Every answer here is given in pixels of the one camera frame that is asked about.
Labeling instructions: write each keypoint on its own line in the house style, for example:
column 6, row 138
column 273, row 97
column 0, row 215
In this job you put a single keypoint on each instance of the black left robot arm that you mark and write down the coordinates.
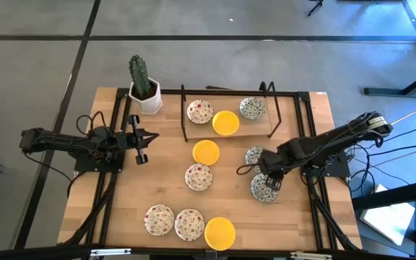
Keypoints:
column 67, row 142

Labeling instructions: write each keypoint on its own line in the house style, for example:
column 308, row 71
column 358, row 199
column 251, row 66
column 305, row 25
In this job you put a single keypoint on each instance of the white flat box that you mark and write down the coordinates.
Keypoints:
column 388, row 220

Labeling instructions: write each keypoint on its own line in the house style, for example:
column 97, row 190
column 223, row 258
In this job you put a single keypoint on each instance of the silver metal bracket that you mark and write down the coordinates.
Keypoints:
column 110, row 251
column 311, row 255

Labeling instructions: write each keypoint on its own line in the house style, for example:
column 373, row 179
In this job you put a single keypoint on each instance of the teal bowl grey patterned inside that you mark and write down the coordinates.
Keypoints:
column 262, row 194
column 252, row 155
column 252, row 108

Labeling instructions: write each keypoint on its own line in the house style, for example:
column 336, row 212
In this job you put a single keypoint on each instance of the green cactus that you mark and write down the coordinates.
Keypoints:
column 139, row 76

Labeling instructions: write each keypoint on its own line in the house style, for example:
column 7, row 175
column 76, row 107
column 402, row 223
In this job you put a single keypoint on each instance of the black tripod leg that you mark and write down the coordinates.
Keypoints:
column 317, row 3

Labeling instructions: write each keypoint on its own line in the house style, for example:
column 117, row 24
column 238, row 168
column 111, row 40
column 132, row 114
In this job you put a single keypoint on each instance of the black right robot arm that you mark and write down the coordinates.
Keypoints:
column 320, row 146

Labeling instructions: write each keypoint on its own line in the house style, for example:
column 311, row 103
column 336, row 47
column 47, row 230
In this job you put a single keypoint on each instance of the green bowl red floral inside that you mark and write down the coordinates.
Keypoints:
column 200, row 111
column 198, row 177
column 159, row 220
column 189, row 224

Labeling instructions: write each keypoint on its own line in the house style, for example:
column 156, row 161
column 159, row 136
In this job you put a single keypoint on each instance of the yellow plastic bowl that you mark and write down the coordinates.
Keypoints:
column 206, row 152
column 219, row 233
column 225, row 122

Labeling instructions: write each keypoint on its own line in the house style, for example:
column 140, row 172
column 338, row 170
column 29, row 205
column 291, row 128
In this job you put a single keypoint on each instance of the black metal stand base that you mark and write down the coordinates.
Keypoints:
column 385, row 91

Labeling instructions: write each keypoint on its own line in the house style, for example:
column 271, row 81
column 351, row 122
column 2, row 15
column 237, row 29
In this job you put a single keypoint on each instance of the black metal desk frame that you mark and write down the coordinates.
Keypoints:
column 392, row 195

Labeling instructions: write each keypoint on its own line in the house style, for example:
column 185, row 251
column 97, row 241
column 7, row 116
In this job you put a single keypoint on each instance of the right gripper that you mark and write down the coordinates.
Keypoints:
column 273, row 169

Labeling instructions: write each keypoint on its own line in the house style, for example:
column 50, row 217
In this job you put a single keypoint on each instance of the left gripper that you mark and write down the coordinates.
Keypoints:
column 132, row 142

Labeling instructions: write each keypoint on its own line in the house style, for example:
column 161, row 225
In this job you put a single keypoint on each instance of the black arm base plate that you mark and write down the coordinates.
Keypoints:
column 85, row 167
column 339, row 170

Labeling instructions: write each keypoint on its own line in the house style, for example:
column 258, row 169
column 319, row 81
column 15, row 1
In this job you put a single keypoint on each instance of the black rig frame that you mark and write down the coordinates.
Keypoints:
column 31, row 255

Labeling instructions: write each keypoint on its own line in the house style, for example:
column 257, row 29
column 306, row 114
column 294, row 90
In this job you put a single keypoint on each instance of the white hexagonal plant pot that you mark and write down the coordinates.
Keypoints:
column 152, row 104

